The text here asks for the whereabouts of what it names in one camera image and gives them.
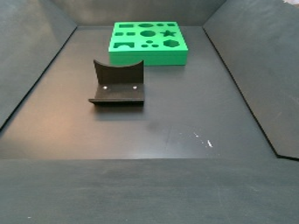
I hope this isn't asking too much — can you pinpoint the black curved holder stand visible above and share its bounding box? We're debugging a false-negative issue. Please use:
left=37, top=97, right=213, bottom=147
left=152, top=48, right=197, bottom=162
left=88, top=60, right=145, bottom=105

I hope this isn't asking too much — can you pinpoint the green shape sorter block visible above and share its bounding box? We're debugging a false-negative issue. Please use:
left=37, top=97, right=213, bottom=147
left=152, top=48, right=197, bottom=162
left=108, top=21, right=188, bottom=66

